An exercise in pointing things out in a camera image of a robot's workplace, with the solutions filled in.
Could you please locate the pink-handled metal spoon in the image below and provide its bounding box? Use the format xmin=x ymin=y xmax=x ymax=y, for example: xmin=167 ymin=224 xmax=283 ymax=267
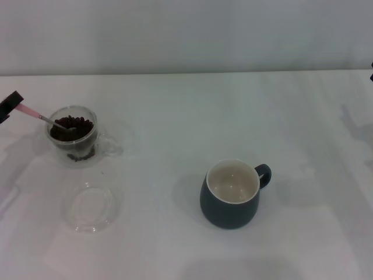
xmin=16 ymin=104 xmax=77 ymax=132

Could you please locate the dark coffee beans heap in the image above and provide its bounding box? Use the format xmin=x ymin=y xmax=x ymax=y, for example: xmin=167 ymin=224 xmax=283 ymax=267
xmin=49 ymin=115 xmax=96 ymax=161

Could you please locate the dark blue ceramic mug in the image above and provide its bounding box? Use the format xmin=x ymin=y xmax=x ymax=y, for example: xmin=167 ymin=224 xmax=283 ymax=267
xmin=199 ymin=159 xmax=273 ymax=230

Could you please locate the clear glass saucer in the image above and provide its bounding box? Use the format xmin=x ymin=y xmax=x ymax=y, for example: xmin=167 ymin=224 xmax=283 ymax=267
xmin=61 ymin=182 xmax=122 ymax=233

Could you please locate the clear double-wall glass cup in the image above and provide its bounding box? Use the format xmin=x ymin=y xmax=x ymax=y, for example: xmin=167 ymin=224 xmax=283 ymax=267
xmin=44 ymin=105 xmax=123 ymax=170

